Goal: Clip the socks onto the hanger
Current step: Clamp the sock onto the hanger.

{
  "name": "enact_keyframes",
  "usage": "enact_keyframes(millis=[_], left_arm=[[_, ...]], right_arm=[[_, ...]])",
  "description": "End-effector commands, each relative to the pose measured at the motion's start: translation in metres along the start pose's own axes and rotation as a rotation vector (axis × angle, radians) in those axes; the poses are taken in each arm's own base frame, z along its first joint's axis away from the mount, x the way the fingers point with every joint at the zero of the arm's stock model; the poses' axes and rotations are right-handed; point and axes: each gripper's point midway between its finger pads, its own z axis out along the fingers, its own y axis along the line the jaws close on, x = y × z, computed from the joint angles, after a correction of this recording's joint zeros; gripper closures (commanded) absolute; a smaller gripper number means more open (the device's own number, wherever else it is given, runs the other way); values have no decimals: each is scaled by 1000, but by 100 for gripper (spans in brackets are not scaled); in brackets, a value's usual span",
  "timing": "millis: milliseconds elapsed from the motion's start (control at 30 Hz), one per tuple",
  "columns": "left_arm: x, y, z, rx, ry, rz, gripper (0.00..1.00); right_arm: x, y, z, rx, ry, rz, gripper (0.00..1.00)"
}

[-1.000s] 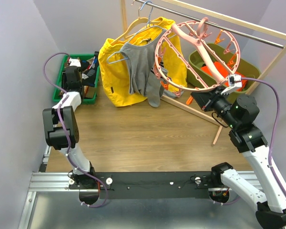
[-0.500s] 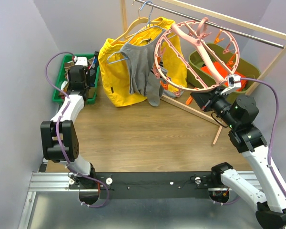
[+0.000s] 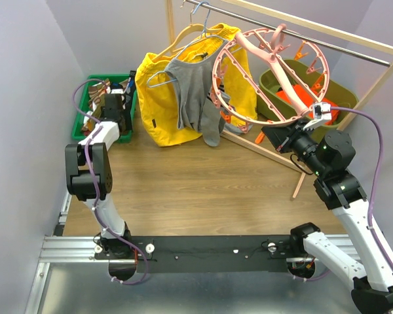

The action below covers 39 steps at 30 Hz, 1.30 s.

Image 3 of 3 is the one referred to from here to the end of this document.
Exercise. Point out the grey striped sock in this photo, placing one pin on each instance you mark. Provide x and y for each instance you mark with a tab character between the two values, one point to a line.
211	123

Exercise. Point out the wooden clothes hanger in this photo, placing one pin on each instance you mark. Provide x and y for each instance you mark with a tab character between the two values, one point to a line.
204	32

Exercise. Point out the pink round clip hanger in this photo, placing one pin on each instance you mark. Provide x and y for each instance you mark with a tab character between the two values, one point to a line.
267	46

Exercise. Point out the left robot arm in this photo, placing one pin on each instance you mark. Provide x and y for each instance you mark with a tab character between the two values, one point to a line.
89	178

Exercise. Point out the orange clothes peg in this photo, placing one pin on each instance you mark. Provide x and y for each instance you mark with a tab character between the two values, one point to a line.
259	139

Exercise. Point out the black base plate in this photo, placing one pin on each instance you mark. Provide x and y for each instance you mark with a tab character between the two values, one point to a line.
212	254

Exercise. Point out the yellow shorts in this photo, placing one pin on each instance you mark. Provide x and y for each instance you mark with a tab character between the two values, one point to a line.
158	106

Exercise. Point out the metal hanging rail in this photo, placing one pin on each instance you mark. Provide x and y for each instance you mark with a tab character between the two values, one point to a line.
291	33

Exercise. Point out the olive green plastic bin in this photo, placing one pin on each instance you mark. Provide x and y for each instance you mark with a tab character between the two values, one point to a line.
336	95

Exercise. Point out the grey tank top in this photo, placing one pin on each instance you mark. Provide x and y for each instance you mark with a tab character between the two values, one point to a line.
194	82

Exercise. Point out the black patterned sock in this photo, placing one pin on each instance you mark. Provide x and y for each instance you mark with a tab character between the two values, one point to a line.
129	88

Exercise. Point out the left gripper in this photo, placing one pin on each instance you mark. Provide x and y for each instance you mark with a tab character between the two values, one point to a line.
103	115

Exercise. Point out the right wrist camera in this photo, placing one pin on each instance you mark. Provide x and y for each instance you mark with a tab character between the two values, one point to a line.
321	115

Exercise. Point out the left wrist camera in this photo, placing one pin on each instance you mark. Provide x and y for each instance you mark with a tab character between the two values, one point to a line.
116	88

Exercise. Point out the green plastic tray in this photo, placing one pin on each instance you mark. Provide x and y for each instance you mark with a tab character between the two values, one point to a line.
83	107

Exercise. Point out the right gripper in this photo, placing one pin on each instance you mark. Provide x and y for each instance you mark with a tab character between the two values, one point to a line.
282	137

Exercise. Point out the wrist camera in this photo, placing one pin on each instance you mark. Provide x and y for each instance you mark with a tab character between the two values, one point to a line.
321	115
116	88

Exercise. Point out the blue wire hanger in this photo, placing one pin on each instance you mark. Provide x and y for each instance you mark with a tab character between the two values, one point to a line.
184	57

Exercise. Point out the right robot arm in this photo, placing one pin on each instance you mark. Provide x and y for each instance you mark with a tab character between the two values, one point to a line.
369	280

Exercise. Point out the olive striped sock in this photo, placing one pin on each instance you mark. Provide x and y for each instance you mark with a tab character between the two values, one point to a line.
96	92
90	121

